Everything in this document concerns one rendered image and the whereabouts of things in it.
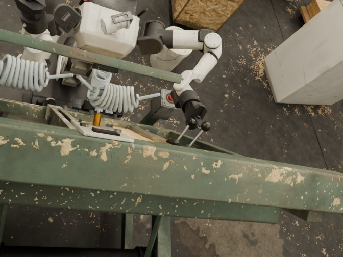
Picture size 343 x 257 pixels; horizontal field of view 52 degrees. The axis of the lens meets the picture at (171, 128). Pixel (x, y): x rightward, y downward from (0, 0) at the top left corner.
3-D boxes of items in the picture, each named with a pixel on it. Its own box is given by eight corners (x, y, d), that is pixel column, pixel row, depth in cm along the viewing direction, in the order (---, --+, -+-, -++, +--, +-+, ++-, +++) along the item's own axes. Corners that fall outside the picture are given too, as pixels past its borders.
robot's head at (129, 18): (106, 21, 152) (109, 12, 145) (125, 17, 155) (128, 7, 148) (112, 34, 151) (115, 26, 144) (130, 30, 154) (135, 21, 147)
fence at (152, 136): (136, 133, 195) (138, 126, 195) (228, 180, 108) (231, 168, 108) (127, 132, 193) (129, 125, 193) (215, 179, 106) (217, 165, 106)
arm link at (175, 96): (204, 104, 159) (197, 90, 167) (193, 89, 152) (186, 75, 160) (183, 118, 161) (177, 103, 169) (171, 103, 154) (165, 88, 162)
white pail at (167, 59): (173, 51, 352) (197, 21, 313) (179, 77, 342) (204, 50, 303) (144, 47, 337) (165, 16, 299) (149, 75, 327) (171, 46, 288)
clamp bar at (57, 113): (62, 121, 178) (70, 74, 177) (124, 191, 70) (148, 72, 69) (41, 117, 174) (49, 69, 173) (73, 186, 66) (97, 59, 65)
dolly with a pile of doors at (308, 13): (323, 18, 505) (341, 3, 480) (336, 48, 488) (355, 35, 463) (293, 10, 476) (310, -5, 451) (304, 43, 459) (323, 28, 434)
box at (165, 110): (166, 104, 228) (179, 92, 214) (167, 121, 223) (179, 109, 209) (149, 101, 223) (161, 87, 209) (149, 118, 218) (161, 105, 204)
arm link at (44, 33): (16, 14, 126) (23, 32, 136) (30, 37, 124) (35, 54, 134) (46, 3, 129) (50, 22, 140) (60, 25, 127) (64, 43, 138)
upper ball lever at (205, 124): (188, 152, 133) (209, 125, 135) (192, 154, 130) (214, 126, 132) (180, 146, 132) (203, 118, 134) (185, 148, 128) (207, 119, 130)
